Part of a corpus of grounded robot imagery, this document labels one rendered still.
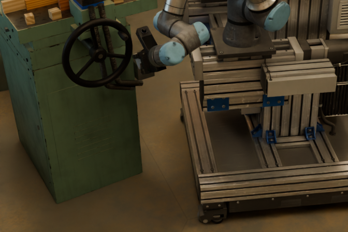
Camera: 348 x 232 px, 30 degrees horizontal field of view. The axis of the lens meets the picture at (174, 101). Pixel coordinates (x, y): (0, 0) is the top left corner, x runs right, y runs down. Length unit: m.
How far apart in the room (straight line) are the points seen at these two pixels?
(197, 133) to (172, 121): 0.50
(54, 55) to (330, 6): 1.12
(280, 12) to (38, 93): 1.04
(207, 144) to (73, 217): 0.69
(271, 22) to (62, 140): 1.08
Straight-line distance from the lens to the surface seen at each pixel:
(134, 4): 2.70
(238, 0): 2.41
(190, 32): 2.16
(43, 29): 2.59
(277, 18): 2.33
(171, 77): 3.87
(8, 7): 2.71
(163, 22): 2.25
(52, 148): 2.87
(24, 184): 3.22
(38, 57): 2.63
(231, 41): 2.49
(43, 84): 2.69
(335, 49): 2.64
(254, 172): 2.81
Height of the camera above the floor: 2.02
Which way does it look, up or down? 34 degrees down
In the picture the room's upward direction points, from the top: 3 degrees counter-clockwise
